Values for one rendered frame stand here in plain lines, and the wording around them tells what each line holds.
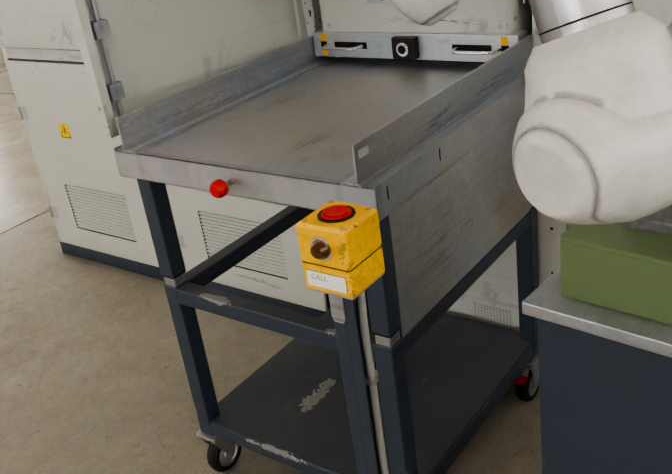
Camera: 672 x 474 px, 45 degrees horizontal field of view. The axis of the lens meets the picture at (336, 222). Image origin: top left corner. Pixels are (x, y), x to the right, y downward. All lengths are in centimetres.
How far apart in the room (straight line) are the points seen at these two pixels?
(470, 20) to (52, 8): 150
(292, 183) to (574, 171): 63
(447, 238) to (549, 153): 71
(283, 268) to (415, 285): 108
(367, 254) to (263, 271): 152
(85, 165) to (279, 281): 89
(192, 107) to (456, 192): 59
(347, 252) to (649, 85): 40
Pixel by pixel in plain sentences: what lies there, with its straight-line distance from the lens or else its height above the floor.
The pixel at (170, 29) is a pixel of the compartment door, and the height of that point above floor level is 101.
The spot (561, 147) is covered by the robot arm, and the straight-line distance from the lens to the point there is 82.
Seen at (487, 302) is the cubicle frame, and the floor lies 22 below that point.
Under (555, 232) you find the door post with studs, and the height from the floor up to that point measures 45.
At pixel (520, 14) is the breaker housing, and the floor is 95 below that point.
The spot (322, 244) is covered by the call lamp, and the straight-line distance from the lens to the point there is 101.
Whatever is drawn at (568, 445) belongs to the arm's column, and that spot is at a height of 52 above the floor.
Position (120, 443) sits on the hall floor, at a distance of 225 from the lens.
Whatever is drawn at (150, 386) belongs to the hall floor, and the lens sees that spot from 242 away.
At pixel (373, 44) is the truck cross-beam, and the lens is 193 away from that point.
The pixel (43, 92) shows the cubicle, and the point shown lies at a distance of 303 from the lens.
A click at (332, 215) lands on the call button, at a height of 91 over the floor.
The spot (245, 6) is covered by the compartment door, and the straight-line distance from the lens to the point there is 200.
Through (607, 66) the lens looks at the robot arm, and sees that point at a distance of 85.
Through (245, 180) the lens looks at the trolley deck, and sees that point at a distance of 141.
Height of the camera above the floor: 133
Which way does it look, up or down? 25 degrees down
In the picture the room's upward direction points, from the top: 8 degrees counter-clockwise
